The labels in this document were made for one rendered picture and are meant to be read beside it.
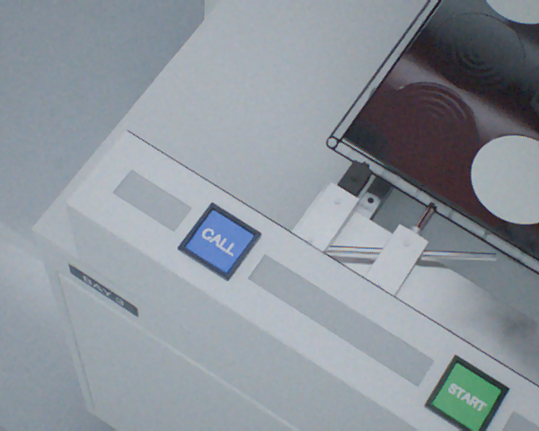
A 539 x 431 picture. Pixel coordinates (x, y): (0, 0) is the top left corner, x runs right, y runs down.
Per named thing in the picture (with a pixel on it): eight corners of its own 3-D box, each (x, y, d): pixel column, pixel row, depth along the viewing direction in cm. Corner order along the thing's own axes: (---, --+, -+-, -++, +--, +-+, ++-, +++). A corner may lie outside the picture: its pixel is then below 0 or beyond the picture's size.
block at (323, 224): (327, 193, 115) (331, 180, 112) (356, 210, 114) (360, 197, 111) (285, 252, 112) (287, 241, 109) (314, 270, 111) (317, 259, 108)
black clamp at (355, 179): (351, 168, 116) (355, 156, 113) (370, 179, 115) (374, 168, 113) (333, 193, 114) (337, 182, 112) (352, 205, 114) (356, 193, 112)
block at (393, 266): (394, 234, 113) (400, 222, 111) (424, 251, 113) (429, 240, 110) (354, 295, 110) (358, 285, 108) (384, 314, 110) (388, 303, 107)
